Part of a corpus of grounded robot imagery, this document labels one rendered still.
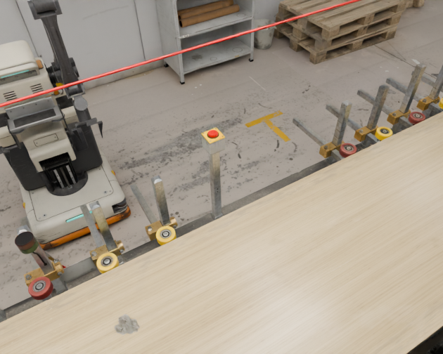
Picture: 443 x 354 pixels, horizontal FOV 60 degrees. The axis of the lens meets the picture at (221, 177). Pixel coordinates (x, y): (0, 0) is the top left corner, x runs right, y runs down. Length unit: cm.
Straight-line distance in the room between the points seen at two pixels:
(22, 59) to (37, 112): 30
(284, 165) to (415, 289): 182
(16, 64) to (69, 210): 105
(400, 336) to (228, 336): 57
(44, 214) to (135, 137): 118
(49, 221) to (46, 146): 56
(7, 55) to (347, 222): 166
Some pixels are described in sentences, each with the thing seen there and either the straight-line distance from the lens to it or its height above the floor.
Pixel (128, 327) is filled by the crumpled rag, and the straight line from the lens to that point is 141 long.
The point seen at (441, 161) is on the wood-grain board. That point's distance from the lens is 211.
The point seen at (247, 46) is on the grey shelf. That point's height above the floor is 14.
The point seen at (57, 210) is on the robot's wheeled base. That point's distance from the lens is 270.
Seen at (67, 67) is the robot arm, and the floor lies 134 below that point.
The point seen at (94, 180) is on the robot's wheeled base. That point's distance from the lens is 279.
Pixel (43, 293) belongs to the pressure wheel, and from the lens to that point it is 159.
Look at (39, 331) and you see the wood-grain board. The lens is 153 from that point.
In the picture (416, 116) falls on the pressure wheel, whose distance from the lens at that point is 234.
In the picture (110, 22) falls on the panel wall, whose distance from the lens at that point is 408.
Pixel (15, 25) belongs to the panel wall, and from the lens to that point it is 392.
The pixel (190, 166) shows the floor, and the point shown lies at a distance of 313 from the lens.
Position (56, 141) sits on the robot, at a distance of 233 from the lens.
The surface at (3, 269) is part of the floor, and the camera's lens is 294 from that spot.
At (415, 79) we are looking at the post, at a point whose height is 107.
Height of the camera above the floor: 219
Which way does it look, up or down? 46 degrees down
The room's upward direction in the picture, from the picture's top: 2 degrees counter-clockwise
